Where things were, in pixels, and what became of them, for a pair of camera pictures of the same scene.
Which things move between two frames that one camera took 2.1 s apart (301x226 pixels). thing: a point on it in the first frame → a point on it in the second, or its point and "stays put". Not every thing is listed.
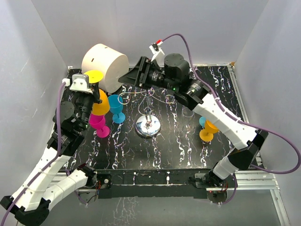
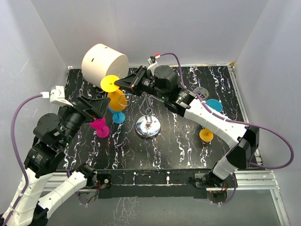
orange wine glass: (102, 108) → (118, 102)
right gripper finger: (142, 69) → (137, 91)
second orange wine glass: (207, 134) stays put
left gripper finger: (96, 93) → (96, 116)
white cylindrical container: (112, 63) stays put
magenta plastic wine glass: (98, 122) stays put
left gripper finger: (93, 87) → (99, 105)
